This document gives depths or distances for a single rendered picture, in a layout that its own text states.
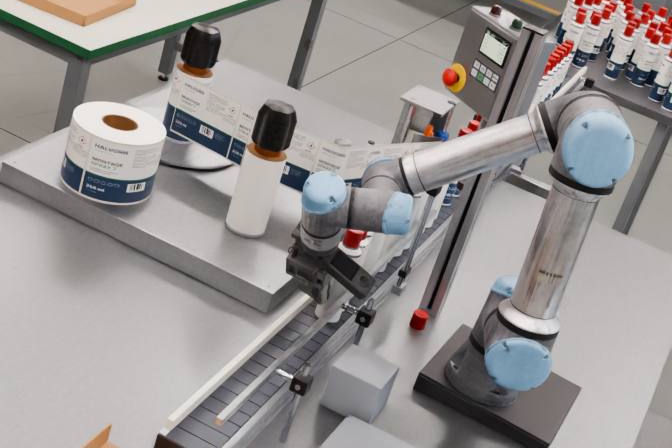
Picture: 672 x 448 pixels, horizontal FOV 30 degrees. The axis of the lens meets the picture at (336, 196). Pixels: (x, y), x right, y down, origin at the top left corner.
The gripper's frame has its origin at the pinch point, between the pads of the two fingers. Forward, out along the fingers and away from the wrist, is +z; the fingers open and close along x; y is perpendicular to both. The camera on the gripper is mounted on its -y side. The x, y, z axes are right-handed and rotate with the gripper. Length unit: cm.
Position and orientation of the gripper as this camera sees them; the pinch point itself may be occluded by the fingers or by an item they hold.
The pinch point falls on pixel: (325, 300)
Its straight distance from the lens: 245.1
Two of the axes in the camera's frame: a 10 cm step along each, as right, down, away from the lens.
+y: -8.8, -4.1, 2.5
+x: -4.7, 6.9, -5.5
